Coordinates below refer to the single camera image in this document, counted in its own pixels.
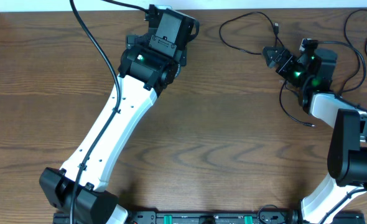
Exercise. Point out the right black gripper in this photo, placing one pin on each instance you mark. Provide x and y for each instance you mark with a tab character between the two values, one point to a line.
289	59

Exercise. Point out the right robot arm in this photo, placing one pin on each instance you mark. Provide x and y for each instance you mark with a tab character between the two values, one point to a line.
311	73

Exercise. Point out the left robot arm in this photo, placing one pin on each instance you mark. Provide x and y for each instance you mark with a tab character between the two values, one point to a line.
150	62

